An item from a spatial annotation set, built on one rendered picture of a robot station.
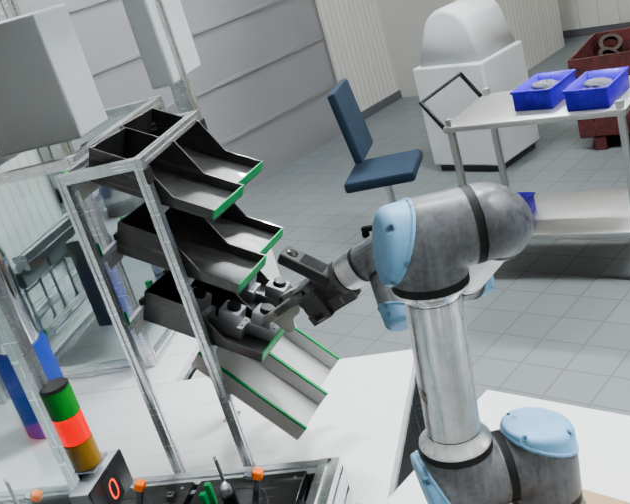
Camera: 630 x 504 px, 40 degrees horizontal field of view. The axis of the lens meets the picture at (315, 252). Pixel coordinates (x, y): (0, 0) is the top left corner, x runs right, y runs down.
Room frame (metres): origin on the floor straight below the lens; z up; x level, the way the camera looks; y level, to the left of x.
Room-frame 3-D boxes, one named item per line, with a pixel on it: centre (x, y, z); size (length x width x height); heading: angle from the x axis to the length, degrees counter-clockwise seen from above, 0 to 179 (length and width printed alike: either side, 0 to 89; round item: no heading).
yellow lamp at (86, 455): (1.27, 0.47, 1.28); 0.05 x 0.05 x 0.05
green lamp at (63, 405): (1.27, 0.47, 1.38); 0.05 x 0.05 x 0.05
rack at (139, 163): (1.80, 0.30, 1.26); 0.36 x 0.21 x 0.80; 162
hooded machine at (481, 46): (6.02, -1.41, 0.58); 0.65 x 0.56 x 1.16; 44
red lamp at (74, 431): (1.27, 0.47, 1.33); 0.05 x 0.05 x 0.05
